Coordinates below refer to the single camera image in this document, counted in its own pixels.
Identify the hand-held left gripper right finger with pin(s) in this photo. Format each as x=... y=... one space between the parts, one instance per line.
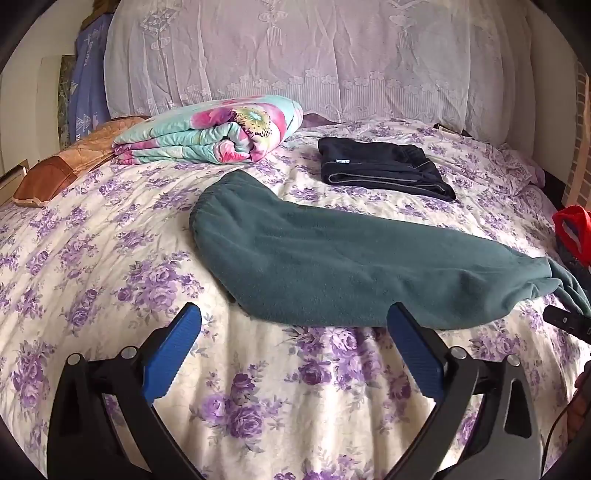
x=413 y=344

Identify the blue hanging garment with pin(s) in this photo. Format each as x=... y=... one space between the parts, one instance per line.
x=90 y=83

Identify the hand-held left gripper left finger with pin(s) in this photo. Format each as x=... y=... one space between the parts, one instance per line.
x=175 y=344

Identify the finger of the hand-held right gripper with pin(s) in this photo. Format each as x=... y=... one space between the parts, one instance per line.
x=570 y=323

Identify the purple floral bed sheet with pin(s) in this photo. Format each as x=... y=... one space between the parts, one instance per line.
x=115 y=258

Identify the folded floral quilt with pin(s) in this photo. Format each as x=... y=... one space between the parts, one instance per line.
x=212 y=131

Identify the red cloth item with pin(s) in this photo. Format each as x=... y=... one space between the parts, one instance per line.
x=572 y=221

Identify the white lace headboard cover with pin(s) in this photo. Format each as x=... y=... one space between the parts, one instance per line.
x=300 y=60

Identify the orange brown pillow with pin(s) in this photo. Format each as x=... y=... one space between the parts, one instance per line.
x=69 y=159

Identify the green fleece pants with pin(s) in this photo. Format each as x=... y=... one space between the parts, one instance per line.
x=332 y=263

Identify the purple floral pillow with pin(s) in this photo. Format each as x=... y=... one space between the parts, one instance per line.
x=519 y=166

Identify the folded black pants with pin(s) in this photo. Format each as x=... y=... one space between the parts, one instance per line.
x=383 y=168

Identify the white bedside cabinet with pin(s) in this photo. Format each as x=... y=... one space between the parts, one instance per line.
x=11 y=180

